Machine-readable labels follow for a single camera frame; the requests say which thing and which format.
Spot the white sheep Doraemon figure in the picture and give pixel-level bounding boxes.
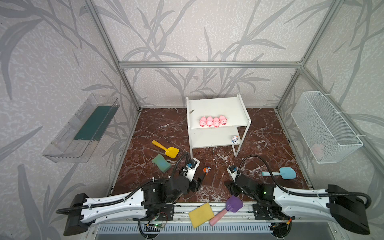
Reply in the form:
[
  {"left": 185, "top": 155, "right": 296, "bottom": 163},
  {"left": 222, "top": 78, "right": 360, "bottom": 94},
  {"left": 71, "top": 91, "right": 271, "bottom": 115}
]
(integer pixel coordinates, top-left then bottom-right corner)
[{"left": 232, "top": 136, "right": 239, "bottom": 144}]

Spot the pink pig toy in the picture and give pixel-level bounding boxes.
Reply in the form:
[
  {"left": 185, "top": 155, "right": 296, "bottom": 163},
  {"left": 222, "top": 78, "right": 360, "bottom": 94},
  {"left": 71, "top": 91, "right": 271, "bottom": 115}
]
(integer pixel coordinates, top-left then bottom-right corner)
[
  {"left": 200, "top": 117, "right": 207, "bottom": 127},
  {"left": 206, "top": 117, "right": 213, "bottom": 127},
  {"left": 213, "top": 118, "right": 221, "bottom": 128},
  {"left": 219, "top": 115, "right": 228, "bottom": 126}
]

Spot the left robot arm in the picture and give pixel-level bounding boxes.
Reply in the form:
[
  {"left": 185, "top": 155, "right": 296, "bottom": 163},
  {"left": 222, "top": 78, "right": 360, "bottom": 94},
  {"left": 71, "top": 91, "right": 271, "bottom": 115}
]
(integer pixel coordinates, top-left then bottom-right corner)
[{"left": 56, "top": 153, "right": 204, "bottom": 236}]

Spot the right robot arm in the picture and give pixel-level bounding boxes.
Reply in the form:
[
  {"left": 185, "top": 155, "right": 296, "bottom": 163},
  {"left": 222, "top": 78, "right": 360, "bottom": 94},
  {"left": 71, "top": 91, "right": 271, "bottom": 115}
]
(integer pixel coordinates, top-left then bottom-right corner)
[{"left": 227, "top": 165, "right": 372, "bottom": 238}]

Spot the white two-tier shelf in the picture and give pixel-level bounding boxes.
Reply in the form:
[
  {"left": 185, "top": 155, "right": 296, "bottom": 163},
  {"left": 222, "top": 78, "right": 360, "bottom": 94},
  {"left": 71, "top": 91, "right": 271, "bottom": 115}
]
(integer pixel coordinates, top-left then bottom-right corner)
[{"left": 186, "top": 94, "right": 252, "bottom": 156}]

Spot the purple pink toy shovel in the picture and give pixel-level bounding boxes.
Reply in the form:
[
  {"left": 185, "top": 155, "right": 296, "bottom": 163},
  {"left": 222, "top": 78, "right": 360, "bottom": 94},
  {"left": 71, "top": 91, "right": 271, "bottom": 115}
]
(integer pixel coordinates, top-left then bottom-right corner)
[{"left": 209, "top": 196, "right": 244, "bottom": 226}]

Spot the yellow sponge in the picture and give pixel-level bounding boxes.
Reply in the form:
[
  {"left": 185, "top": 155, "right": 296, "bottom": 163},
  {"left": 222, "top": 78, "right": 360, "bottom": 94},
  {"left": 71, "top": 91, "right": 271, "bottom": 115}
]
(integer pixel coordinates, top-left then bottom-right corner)
[{"left": 189, "top": 203, "right": 215, "bottom": 229}]

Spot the yellow toy shovel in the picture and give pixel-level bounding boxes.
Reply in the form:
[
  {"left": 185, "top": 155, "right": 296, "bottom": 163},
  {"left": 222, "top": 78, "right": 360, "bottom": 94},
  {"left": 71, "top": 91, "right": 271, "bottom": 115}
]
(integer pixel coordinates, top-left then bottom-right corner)
[{"left": 152, "top": 140, "right": 180, "bottom": 159}]

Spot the green sponge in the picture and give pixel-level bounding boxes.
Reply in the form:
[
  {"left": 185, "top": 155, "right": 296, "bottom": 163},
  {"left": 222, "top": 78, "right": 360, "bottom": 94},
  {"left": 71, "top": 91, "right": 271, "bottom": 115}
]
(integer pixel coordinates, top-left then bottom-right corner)
[{"left": 152, "top": 154, "right": 172, "bottom": 173}]

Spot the green circuit board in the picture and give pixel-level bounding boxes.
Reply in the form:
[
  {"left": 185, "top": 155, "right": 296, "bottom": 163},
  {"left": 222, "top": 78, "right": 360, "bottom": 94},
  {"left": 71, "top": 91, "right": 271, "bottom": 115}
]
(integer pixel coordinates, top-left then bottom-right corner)
[{"left": 146, "top": 223, "right": 167, "bottom": 232}]

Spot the light blue toy shovel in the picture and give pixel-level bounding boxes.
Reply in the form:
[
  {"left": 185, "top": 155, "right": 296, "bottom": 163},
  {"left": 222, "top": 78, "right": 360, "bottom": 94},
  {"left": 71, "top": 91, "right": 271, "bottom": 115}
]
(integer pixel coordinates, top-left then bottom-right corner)
[{"left": 262, "top": 167, "right": 297, "bottom": 180}]

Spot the pink toy in basket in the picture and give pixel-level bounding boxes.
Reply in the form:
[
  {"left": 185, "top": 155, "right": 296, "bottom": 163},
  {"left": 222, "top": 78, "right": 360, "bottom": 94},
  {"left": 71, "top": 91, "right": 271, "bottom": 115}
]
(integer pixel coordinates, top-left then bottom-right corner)
[{"left": 311, "top": 144, "right": 325, "bottom": 160}]

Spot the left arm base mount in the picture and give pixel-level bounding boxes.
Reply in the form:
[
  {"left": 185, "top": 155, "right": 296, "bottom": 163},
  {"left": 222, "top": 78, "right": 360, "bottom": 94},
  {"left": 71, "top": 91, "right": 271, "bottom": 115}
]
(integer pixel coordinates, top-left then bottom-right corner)
[{"left": 150, "top": 204, "right": 175, "bottom": 222}]

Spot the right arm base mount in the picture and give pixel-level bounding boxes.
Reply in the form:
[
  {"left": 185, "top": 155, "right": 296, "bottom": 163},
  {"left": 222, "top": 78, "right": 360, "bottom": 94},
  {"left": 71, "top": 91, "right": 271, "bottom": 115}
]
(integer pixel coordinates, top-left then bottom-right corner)
[{"left": 252, "top": 203, "right": 290, "bottom": 221}]

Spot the white wire mesh basket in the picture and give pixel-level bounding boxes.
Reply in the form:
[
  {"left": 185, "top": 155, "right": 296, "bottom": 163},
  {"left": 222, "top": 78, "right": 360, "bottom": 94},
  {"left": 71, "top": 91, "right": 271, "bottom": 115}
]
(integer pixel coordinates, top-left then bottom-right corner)
[{"left": 291, "top": 91, "right": 364, "bottom": 164}]

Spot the clear plastic wall bin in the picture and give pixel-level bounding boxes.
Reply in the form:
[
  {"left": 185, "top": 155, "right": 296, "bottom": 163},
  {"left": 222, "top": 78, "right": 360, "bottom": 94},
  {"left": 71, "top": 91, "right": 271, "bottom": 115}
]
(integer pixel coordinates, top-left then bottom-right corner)
[{"left": 42, "top": 94, "right": 120, "bottom": 163}]

